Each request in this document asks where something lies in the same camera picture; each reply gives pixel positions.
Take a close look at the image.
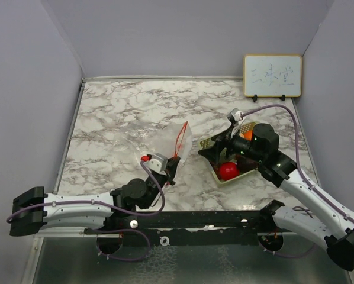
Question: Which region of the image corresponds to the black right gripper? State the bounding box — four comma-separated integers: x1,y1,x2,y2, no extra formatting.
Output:
199,124,265,164

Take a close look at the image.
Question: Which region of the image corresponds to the red apple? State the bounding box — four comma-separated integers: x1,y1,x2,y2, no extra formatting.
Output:
218,162,239,181

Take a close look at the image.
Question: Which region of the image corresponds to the clear zip top bag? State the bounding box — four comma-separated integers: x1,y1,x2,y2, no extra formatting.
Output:
111,121,192,164

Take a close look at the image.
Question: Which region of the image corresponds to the orange fruit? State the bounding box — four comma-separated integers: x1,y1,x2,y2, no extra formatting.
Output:
243,130,253,140

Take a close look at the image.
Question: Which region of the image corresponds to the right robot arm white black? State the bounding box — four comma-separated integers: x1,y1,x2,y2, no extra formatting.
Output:
198,123,354,271

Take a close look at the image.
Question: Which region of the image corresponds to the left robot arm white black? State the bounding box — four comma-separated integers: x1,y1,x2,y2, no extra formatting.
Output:
6,154,181,237

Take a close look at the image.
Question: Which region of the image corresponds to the dark purple grape bunch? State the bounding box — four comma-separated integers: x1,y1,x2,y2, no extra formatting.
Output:
236,157,258,173

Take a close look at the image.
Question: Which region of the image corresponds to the pale green plastic basket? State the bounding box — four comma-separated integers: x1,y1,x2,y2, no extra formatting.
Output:
199,121,258,187

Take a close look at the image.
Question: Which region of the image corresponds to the small framed whiteboard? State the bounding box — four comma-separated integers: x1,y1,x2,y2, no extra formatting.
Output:
243,54,302,98

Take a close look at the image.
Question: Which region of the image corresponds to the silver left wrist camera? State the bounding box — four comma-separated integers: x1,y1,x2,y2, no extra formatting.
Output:
141,153,168,173

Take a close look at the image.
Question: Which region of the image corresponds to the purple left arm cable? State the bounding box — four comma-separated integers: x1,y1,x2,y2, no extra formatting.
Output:
5,159,166,262

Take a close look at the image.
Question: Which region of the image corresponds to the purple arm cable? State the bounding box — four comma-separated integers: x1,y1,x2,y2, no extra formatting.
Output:
239,105,354,259
5,159,166,262

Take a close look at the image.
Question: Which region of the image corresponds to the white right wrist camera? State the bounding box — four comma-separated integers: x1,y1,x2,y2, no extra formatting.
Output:
227,108,244,124

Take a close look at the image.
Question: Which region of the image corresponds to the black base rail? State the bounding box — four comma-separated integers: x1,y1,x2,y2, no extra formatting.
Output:
85,211,286,246

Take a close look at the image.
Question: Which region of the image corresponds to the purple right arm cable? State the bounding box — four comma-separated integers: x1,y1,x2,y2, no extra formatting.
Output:
239,105,354,259

